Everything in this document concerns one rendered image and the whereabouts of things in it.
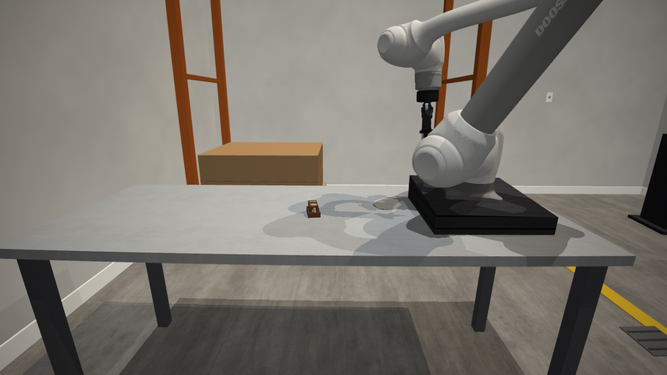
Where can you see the brown wooden tray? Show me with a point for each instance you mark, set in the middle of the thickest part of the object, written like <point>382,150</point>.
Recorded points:
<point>313,215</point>

